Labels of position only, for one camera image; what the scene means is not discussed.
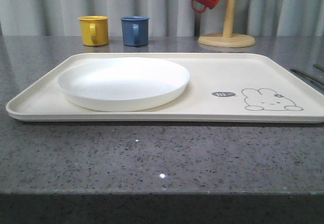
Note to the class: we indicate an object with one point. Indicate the white round plate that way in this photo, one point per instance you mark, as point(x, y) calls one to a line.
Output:
point(124, 84)

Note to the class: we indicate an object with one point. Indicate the stainless steel fork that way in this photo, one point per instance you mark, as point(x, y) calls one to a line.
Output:
point(313, 79)

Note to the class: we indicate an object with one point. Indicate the stainless steel knife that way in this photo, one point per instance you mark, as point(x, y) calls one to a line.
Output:
point(319, 67)

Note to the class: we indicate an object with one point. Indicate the blue enamel mug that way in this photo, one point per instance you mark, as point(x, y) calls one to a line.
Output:
point(135, 30)

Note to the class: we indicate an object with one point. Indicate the wooden mug tree stand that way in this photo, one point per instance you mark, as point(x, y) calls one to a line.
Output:
point(227, 39)

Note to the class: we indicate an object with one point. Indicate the cream rabbit serving tray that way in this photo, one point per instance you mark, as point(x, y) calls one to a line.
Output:
point(230, 87)

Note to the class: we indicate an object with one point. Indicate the yellow enamel mug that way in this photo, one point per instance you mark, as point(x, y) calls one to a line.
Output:
point(94, 30)

